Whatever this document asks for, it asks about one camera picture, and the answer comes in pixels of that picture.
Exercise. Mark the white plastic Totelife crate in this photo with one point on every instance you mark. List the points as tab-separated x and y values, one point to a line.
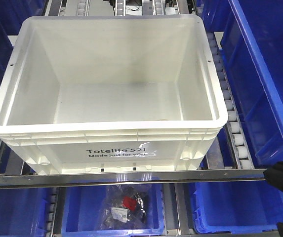
111	94

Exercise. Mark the blue bin lower right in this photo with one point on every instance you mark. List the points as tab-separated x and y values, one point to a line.
243	207

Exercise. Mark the lower right roller track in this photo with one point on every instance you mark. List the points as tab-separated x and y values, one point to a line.
170	210

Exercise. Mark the blue plastic bin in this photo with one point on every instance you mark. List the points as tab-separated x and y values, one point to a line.
253	48

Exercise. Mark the clear bag of parts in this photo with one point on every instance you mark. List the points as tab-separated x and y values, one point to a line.
124	207

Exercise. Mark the blue bin lower middle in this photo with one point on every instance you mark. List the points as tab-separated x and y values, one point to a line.
82	210

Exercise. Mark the lower left roller track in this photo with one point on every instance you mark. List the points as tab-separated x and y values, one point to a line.
52	211

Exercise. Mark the blue bin lower left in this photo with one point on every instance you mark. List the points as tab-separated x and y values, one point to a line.
23	212

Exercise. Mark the upper middle roller tracks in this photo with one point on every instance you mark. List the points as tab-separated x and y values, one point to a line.
119	7

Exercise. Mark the metal shelf frame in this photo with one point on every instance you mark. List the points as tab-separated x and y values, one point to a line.
77	180

